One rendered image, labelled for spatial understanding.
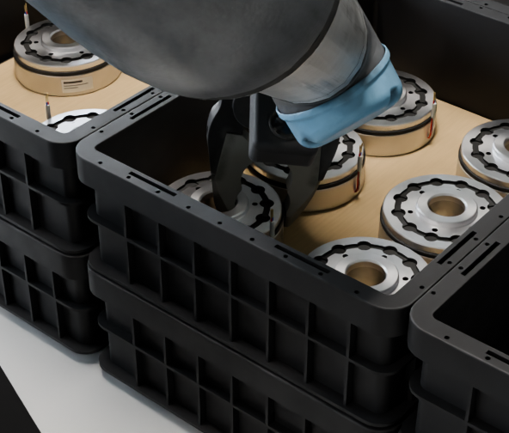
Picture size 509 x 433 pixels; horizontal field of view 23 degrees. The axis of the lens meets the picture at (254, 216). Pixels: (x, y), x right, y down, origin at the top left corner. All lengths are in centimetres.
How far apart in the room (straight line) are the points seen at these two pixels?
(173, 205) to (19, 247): 22
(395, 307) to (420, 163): 33
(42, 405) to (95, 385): 5
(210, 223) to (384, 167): 28
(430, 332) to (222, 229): 17
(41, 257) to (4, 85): 24
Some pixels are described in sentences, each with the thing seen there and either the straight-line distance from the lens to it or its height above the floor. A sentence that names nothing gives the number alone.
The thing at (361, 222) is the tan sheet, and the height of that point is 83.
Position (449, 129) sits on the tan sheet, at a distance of 116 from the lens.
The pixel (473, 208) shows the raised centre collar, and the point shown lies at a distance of 100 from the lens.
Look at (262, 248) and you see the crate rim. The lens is 84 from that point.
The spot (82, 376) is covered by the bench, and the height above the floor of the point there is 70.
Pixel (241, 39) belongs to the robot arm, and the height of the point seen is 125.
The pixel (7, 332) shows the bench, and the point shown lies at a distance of 114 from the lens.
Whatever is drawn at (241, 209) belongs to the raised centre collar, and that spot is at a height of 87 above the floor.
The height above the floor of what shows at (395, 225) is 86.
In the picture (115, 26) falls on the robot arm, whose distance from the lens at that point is 39.
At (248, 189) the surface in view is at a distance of 101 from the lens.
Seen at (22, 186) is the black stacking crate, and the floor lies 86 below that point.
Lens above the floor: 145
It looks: 37 degrees down
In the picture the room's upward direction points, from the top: straight up
